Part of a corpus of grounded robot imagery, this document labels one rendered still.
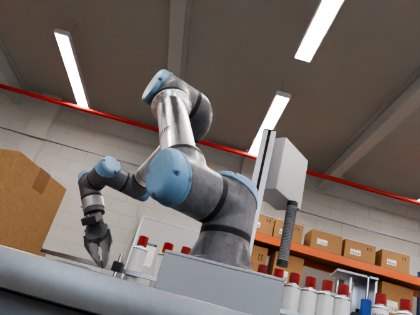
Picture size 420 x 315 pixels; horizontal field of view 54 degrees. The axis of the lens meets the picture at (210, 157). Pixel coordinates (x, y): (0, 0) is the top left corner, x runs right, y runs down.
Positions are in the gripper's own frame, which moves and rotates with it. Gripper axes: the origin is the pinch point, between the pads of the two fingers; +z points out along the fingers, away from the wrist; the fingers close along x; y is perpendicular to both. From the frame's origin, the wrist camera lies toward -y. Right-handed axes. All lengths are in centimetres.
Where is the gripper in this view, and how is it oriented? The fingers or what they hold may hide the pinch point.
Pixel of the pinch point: (102, 264)
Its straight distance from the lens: 141.6
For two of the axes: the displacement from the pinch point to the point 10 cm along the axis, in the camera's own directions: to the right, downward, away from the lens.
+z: 2.9, 8.3, -4.8
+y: 0.1, 4.9, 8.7
